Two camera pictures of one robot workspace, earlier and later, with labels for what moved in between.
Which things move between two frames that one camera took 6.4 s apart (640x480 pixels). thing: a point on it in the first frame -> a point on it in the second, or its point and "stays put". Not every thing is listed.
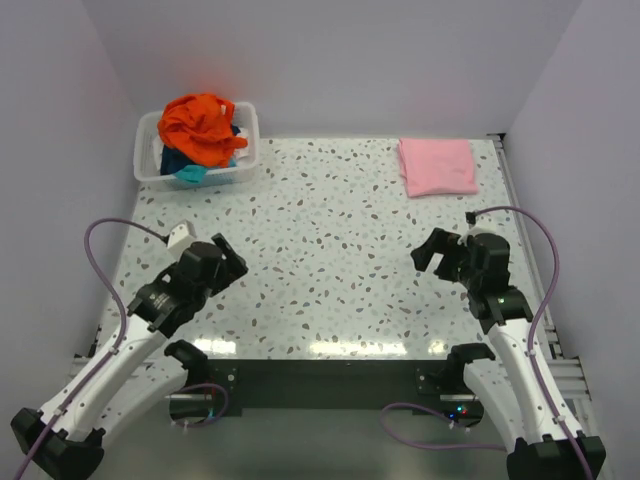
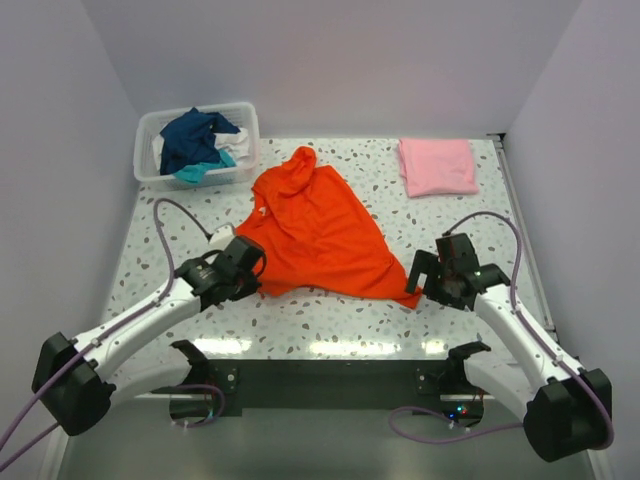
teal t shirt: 195,173 stays put
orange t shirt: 200,127 -> 319,235
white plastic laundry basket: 147,160 stays put
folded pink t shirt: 437,166 stays put
